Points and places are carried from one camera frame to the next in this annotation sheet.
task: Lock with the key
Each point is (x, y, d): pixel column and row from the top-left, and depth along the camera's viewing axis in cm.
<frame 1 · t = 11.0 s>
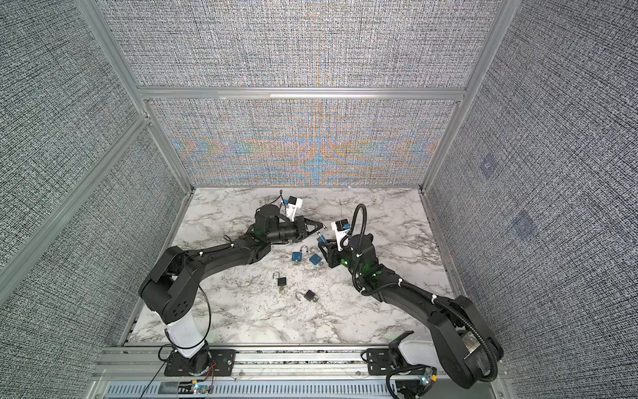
left hand: (322, 227, 81), fingers closed
right hand: (322, 241, 84), fingers open
blue padlock left: (297, 256, 97), on the table
blue padlock middle: (315, 258, 97), on the table
black padlock with key: (282, 282, 92), on the table
black padlock lying flat: (309, 295, 88), on the table

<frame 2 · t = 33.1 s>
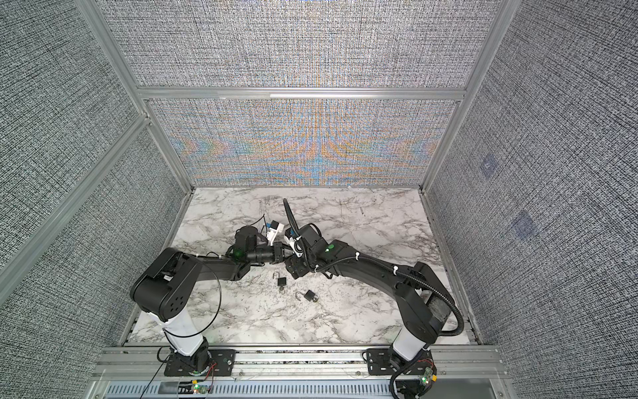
left hand: (298, 254, 86), fingers closed
right hand: (295, 260, 85), fingers open
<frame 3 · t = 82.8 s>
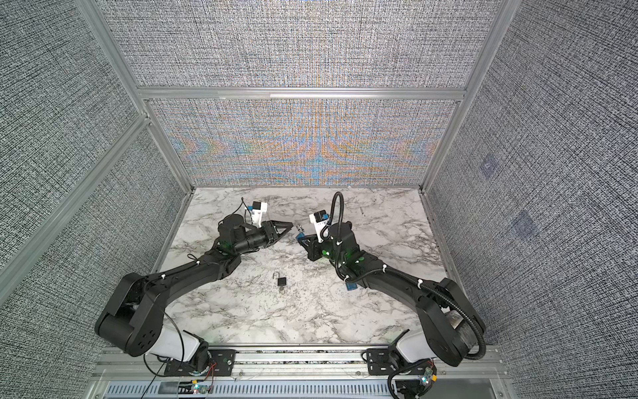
left hand: (292, 228, 80), fingers open
right hand: (299, 238, 81), fingers closed
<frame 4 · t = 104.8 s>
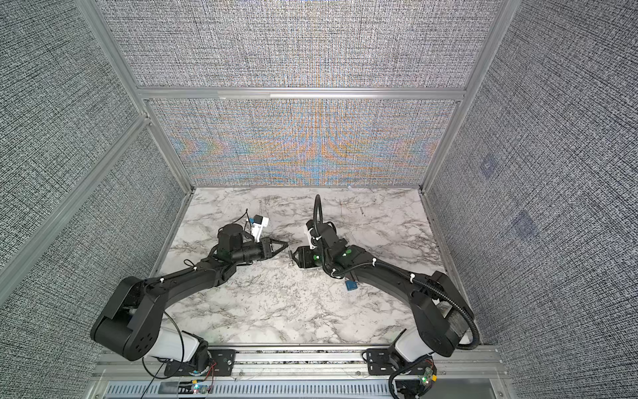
left hand: (287, 246, 83), fingers closed
right hand: (297, 254, 83), fingers open
